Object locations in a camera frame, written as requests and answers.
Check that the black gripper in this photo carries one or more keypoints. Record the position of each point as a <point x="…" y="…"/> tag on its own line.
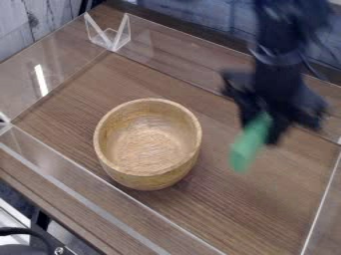
<point x="274" y="89"/>

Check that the green rectangular stick block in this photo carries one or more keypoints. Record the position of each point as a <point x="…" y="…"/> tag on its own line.
<point x="248" y="142"/>

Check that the round wooden bowl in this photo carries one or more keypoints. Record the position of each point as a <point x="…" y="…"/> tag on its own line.
<point x="147" y="142"/>

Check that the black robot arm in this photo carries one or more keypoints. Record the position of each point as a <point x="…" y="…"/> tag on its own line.
<point x="287" y="24"/>

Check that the clear acrylic enclosure walls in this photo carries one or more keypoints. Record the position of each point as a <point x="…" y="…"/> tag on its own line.
<point x="61" y="84"/>

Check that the clear acrylic corner bracket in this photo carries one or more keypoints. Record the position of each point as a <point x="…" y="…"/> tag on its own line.
<point x="111" y="39"/>

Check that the black table frame bracket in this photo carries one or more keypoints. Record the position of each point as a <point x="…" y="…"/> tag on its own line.
<point x="42" y="239"/>

